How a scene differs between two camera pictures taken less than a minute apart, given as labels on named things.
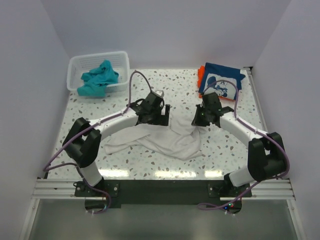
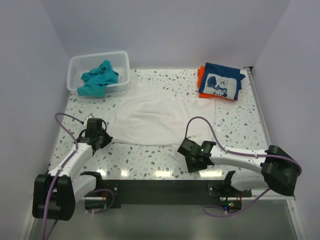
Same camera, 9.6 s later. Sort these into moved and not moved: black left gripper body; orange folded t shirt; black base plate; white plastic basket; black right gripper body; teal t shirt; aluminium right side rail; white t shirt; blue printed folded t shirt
Moved: black left gripper body; black right gripper body; white t shirt
Not moved: white plastic basket; teal t shirt; orange folded t shirt; black base plate; aluminium right side rail; blue printed folded t shirt
